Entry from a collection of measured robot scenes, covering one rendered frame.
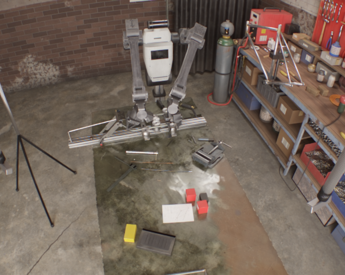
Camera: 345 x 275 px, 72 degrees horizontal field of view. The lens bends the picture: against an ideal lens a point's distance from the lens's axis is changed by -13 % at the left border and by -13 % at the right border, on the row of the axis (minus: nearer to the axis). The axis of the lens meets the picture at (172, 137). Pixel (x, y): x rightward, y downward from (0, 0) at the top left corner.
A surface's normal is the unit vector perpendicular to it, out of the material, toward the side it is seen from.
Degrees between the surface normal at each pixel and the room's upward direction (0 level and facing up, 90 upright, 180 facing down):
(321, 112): 0
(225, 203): 0
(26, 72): 90
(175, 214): 0
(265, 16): 90
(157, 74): 90
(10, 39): 90
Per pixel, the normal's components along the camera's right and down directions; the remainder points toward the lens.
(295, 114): 0.22, 0.65
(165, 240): 0.00, -0.76
